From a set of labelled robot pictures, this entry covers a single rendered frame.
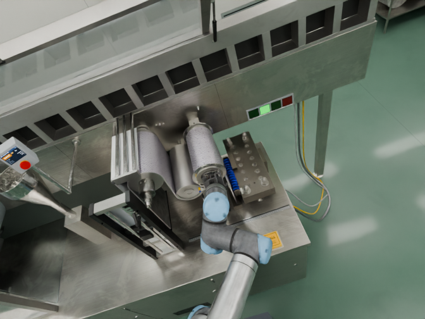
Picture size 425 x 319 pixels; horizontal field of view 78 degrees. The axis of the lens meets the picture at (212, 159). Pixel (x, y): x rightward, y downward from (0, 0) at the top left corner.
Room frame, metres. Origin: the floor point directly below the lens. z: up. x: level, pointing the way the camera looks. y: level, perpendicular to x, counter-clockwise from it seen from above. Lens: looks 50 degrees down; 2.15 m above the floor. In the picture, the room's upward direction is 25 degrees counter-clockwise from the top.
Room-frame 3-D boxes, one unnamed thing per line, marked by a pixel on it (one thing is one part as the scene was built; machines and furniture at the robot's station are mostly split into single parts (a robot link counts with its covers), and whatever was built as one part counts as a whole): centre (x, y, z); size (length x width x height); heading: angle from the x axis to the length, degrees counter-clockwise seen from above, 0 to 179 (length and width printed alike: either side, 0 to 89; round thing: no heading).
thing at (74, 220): (0.86, 0.74, 1.19); 0.14 x 0.14 x 0.57
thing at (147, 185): (0.68, 0.29, 1.34); 0.06 x 0.06 x 0.06; 84
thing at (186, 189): (0.81, 0.14, 1.18); 0.26 x 0.12 x 0.12; 174
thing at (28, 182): (0.86, 0.74, 1.50); 0.14 x 0.14 x 0.06
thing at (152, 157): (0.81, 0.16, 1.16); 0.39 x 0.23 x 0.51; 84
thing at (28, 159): (0.76, 0.58, 1.66); 0.07 x 0.07 x 0.10; 20
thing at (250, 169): (0.82, -0.16, 1.00); 0.40 x 0.16 x 0.06; 174
